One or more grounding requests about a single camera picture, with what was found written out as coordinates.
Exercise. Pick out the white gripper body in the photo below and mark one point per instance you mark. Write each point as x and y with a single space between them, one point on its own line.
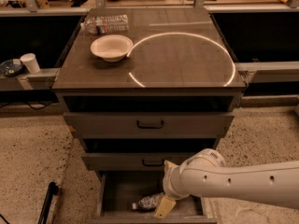
168 184

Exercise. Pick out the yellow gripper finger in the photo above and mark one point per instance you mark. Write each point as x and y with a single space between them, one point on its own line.
168 165
164 207

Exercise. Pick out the blue labelled plastic bottle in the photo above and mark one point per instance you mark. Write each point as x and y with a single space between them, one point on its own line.
147 203

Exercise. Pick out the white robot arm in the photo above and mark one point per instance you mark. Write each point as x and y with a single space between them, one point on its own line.
205 175

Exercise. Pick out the grey middle drawer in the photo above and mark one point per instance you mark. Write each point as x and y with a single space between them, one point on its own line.
132 161

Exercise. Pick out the grey drawer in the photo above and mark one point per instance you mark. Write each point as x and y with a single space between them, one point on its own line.
119 189
149 125
132 161

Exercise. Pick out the grey top drawer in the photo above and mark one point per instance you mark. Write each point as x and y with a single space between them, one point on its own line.
149 125

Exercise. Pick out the grey bottom drawer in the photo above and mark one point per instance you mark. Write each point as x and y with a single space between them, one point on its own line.
119 189

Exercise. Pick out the grey drawer cabinet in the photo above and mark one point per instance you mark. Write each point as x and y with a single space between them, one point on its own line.
178 64

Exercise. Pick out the clear plastic water bottle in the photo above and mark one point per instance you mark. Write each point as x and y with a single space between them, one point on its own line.
101 25

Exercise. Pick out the white bowl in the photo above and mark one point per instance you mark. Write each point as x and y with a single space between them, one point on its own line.
111 48

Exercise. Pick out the white paper cup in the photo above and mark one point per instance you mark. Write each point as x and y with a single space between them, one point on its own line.
30 61

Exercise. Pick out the dark small plate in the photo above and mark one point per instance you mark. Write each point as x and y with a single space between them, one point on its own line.
11 68

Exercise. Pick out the black floor cable bar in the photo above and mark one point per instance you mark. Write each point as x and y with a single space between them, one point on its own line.
53 189

